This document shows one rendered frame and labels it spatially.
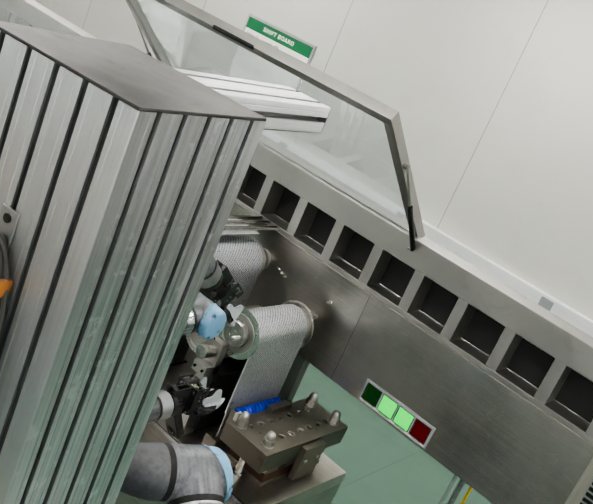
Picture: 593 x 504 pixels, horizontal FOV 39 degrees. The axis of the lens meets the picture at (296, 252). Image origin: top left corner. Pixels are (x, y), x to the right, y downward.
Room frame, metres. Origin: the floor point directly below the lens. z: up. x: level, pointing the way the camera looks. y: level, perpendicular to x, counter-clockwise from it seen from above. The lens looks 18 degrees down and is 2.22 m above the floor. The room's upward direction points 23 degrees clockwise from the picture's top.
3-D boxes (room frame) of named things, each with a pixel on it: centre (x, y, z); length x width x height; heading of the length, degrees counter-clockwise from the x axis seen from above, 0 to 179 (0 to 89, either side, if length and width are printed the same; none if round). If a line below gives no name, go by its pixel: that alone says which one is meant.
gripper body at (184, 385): (1.91, 0.12, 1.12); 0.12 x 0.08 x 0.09; 148
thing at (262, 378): (2.19, -0.06, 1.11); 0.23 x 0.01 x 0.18; 148
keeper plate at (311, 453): (2.13, -0.27, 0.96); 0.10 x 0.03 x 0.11; 148
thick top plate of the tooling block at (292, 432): (2.16, -0.18, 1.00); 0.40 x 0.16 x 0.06; 148
